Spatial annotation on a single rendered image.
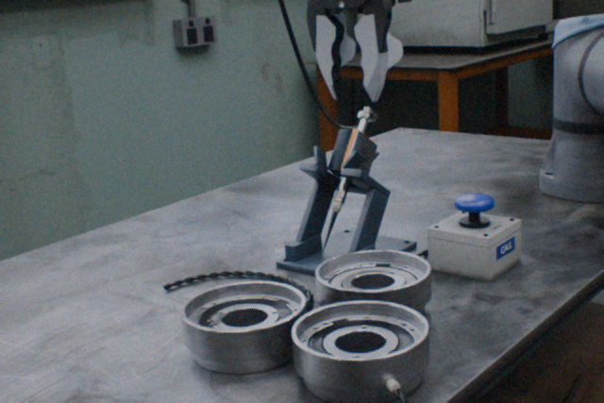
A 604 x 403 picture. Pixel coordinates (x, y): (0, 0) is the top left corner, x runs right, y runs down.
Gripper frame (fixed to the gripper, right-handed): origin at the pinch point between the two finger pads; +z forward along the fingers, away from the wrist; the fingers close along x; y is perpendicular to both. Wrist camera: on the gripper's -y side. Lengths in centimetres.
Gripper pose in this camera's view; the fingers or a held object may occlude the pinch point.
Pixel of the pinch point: (350, 89)
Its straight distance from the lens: 87.5
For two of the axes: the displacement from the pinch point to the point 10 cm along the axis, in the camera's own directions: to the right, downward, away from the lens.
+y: 6.3, -2.4, 7.4
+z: 0.7, 9.6, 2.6
